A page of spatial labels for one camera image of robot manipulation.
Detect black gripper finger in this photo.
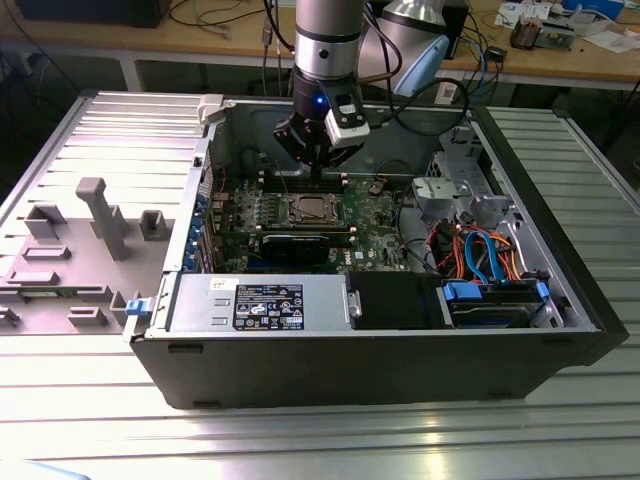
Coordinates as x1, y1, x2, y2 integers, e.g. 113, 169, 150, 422
272, 117, 322, 180
319, 142, 363, 180

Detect silver CPU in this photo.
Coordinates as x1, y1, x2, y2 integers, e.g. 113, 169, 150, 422
297, 198, 332, 220

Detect black disk bay cover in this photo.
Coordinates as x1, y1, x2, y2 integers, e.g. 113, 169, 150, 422
347, 272, 442, 331

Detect green motherboard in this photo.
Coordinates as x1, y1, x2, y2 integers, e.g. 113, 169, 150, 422
208, 169, 417, 275

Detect black graphics card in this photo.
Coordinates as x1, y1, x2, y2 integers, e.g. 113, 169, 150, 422
258, 230, 335, 267

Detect grey metal drive cage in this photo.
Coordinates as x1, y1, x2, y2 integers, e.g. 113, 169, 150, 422
410, 124, 524, 241

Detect wooden desk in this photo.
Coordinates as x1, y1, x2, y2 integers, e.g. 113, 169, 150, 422
0, 0, 640, 94

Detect black tower box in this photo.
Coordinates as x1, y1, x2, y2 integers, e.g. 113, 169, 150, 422
443, 0, 472, 61

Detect hard disk in blue carrier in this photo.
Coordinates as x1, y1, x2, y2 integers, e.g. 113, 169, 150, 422
438, 278, 552, 330

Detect silver power supply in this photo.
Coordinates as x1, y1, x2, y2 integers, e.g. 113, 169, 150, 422
167, 273, 351, 334

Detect black PC case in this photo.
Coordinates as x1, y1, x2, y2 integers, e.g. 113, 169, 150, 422
122, 93, 630, 412

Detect white paper sheets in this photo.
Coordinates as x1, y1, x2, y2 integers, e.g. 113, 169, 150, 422
494, 2, 551, 26
582, 29, 640, 55

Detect large black box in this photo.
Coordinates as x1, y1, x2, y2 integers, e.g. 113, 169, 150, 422
14, 0, 164, 29

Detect grey electronic device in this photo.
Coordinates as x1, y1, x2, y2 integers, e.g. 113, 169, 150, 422
537, 18, 576, 51

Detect grey parts rack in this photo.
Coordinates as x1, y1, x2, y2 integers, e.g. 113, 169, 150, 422
0, 177, 177, 336

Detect blue box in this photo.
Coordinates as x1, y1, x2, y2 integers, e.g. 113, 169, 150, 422
562, 0, 626, 17

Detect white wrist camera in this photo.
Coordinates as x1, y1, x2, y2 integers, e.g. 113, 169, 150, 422
323, 92, 372, 150

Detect blue wire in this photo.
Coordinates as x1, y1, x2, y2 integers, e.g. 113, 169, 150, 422
463, 230, 507, 285

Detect orange wire bundle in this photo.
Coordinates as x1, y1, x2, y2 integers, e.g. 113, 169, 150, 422
433, 222, 526, 284

